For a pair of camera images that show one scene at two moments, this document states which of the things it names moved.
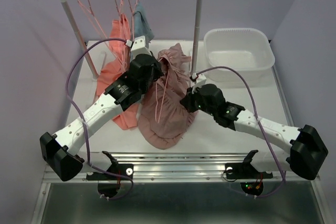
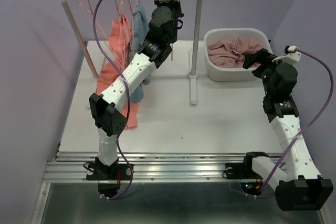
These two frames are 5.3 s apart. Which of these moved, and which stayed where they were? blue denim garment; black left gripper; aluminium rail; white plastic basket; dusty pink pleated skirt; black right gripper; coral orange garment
Moved: black left gripper; black right gripper; dusty pink pleated skirt
Stayed: coral orange garment; aluminium rail; blue denim garment; white plastic basket
